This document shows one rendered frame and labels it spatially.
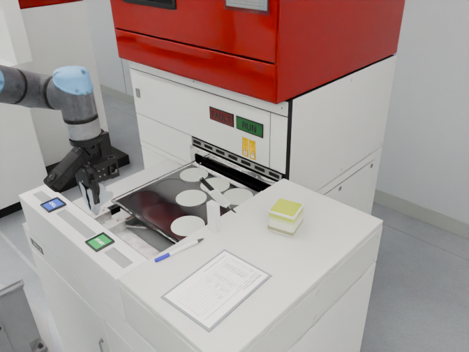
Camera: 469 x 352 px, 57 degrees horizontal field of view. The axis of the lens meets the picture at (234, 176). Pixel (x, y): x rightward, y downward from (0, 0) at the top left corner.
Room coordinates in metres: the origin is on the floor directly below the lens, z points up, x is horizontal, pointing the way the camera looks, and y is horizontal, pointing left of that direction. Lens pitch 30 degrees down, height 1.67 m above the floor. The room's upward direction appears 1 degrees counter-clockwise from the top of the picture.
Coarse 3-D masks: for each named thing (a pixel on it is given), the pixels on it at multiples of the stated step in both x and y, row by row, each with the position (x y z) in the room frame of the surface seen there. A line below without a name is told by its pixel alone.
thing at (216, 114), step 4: (212, 108) 1.42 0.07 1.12; (212, 112) 1.43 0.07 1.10; (216, 112) 1.41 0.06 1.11; (220, 112) 1.40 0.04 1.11; (224, 112) 1.38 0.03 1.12; (212, 116) 1.43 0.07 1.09; (216, 116) 1.41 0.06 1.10; (220, 116) 1.40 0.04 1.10; (224, 116) 1.38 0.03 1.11; (228, 116) 1.37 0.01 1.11; (216, 120) 1.41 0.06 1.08; (220, 120) 1.40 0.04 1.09; (224, 120) 1.38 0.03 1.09; (228, 120) 1.37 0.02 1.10; (228, 124) 1.37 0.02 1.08
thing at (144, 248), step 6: (126, 228) 1.06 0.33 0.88; (120, 234) 1.04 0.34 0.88; (126, 234) 1.04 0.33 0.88; (132, 234) 1.04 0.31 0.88; (126, 240) 1.01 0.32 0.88; (132, 240) 1.01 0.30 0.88; (138, 240) 1.01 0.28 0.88; (132, 246) 0.98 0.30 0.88; (138, 246) 0.98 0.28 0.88; (144, 246) 0.98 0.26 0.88; (150, 246) 0.98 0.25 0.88; (144, 252) 0.95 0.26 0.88; (150, 252) 0.95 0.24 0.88; (156, 252) 0.95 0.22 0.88; (150, 258) 0.92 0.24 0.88
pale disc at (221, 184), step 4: (208, 180) 1.31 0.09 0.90; (212, 180) 1.31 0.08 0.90; (216, 180) 1.31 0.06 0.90; (220, 180) 1.30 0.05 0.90; (224, 180) 1.30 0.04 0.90; (200, 184) 1.28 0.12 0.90; (212, 184) 1.28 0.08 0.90; (216, 184) 1.28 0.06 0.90; (220, 184) 1.28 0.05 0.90; (224, 184) 1.28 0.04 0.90; (228, 184) 1.27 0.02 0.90; (204, 188) 1.26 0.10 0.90; (216, 188) 1.25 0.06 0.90; (220, 188) 1.25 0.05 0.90; (224, 188) 1.25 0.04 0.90
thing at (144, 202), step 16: (176, 176) 1.34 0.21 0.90; (208, 176) 1.34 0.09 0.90; (224, 176) 1.33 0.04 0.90; (144, 192) 1.24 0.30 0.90; (160, 192) 1.24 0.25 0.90; (176, 192) 1.23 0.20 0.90; (224, 192) 1.23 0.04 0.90; (256, 192) 1.22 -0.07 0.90; (128, 208) 1.15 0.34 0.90; (144, 208) 1.14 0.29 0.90; (160, 208) 1.14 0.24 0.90; (176, 208) 1.14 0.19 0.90; (192, 208) 1.14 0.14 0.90; (224, 208) 1.13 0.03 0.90; (160, 224) 1.05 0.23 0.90
